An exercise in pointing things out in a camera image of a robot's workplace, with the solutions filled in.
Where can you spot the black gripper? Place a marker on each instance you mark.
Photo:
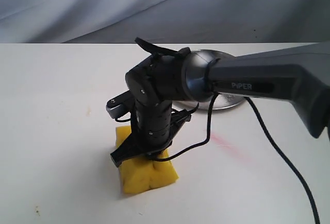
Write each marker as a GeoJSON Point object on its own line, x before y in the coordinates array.
{"type": "Point", "coordinates": [152, 131]}

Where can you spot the yellow sponge block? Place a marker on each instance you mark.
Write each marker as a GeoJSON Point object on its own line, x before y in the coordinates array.
{"type": "Point", "coordinates": [139, 175]}

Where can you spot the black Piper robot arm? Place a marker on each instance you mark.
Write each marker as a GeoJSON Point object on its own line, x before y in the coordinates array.
{"type": "Point", "coordinates": [299, 75]}

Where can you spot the round stainless steel plate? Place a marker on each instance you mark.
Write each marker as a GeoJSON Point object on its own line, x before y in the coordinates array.
{"type": "Point", "coordinates": [227, 103]}

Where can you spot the grey-white backdrop cloth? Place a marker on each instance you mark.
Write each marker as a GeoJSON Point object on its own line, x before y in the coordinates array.
{"type": "Point", "coordinates": [164, 21]}

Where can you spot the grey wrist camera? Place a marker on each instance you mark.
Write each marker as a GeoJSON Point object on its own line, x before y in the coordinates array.
{"type": "Point", "coordinates": [120, 105]}

